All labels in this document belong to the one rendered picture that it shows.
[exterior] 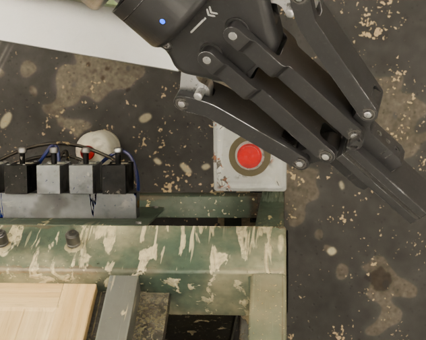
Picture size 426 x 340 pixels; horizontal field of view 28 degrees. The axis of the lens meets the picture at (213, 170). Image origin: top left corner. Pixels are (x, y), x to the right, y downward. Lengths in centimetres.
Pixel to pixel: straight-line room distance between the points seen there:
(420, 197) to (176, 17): 20
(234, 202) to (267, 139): 159
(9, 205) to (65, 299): 27
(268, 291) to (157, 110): 103
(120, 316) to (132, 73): 107
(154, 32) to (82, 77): 187
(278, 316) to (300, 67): 87
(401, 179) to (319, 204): 176
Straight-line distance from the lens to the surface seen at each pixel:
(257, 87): 53
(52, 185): 160
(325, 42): 50
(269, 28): 51
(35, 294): 149
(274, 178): 138
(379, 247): 235
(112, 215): 161
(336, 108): 53
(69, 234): 149
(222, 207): 215
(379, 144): 54
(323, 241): 234
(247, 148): 136
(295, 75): 52
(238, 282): 144
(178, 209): 216
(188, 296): 148
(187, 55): 53
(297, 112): 54
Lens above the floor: 230
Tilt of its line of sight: 83 degrees down
